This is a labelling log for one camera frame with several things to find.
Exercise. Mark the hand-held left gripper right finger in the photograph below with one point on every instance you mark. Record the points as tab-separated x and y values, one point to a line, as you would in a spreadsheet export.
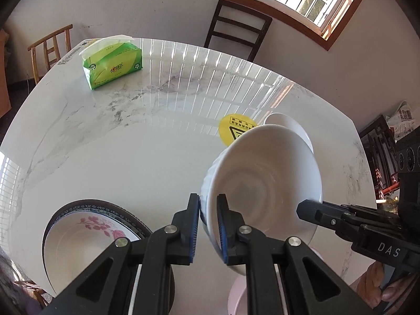
222	229

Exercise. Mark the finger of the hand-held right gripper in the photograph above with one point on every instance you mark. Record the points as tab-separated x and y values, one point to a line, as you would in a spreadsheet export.
311	211
370	215

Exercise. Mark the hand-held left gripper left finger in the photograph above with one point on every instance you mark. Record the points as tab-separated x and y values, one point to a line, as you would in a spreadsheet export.
194	233

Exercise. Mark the white bowl with cartoon print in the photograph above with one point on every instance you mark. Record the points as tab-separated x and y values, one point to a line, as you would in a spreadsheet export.
262	183

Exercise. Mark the white bowl with pink base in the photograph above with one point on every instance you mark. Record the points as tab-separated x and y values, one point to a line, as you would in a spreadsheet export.
288	128

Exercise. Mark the white plate with pink flowers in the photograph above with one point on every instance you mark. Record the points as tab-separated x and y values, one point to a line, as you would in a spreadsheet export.
82	246

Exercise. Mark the person's right hand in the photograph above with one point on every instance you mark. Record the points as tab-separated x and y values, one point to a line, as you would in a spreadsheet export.
370	279

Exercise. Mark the dark wooden furniture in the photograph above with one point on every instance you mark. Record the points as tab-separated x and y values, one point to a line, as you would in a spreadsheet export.
380	144

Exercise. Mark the yellow round sticker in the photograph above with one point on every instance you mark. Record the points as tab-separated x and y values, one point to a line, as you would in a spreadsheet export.
229	128

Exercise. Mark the newspaper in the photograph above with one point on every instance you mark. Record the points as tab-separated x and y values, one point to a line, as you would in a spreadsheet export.
402	116

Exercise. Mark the light wooden chair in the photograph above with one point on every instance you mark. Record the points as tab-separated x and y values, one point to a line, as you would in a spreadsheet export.
29	290
52	36

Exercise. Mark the green tissue pack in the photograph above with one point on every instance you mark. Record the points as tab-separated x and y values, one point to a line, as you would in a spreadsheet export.
111	65

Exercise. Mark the dark wooden chair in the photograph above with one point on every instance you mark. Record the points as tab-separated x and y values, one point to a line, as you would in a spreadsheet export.
241	11

